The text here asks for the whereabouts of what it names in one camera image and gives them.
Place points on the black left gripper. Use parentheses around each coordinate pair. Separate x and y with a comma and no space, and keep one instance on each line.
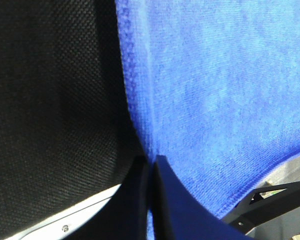
(272,210)

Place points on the black table cloth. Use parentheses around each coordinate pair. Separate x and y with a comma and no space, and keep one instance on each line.
(65,130)

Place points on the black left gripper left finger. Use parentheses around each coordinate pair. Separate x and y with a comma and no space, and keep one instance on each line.
(124,216)

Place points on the blue microfiber towel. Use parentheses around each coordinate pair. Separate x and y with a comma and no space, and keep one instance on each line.
(214,86)

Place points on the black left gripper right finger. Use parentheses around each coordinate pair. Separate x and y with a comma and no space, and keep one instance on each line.
(177,215)

